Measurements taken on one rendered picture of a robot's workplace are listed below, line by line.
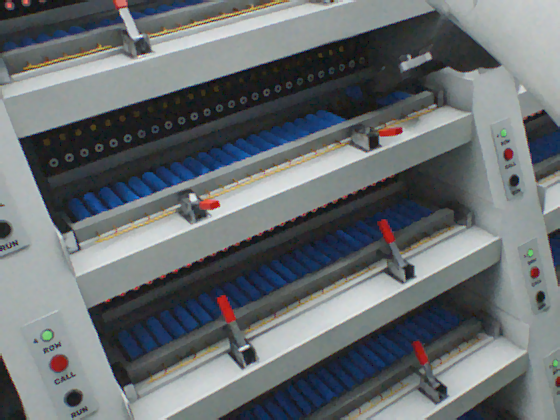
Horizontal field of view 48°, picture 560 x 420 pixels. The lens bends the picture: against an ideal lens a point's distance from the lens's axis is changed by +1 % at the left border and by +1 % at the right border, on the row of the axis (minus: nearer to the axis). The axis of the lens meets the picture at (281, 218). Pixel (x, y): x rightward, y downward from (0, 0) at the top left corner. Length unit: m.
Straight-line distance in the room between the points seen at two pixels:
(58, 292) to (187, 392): 0.21
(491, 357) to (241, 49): 0.63
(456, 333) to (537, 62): 0.68
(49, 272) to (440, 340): 0.64
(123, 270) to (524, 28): 0.48
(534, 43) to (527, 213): 0.61
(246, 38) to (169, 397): 0.45
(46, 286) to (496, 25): 0.50
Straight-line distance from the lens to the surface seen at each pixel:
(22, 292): 0.72
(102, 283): 0.74
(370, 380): 1.02
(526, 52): 0.49
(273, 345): 0.85
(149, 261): 0.75
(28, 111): 0.72
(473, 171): 1.02
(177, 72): 0.76
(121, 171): 0.88
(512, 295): 1.08
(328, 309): 0.89
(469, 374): 1.07
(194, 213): 0.78
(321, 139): 0.88
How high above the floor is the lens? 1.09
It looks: 13 degrees down
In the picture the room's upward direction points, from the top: 17 degrees counter-clockwise
